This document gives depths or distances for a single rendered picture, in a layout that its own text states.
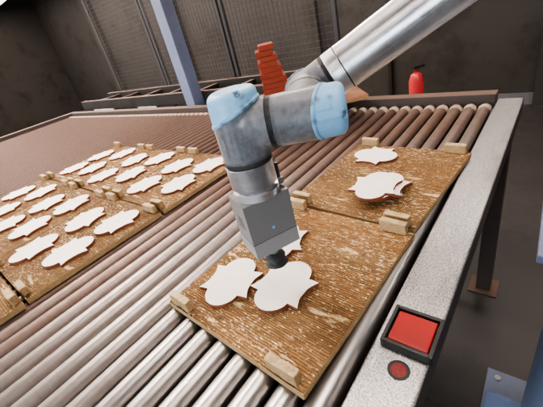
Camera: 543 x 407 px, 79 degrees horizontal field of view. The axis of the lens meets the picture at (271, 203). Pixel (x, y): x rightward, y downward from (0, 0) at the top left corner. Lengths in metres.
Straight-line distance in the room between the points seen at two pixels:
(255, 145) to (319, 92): 0.11
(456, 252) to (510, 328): 1.13
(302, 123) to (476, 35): 4.00
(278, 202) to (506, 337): 1.45
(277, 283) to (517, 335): 1.35
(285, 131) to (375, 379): 0.38
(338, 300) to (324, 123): 0.32
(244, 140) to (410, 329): 0.39
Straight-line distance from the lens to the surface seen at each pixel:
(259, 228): 0.53
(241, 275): 0.71
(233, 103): 0.46
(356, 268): 0.68
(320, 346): 0.57
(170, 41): 2.59
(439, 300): 0.66
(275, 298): 0.64
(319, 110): 0.45
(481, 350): 1.76
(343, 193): 0.93
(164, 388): 0.65
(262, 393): 0.58
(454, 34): 4.43
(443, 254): 0.75
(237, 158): 0.48
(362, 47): 0.57
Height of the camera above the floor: 1.40
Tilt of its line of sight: 29 degrees down
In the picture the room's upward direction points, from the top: 15 degrees counter-clockwise
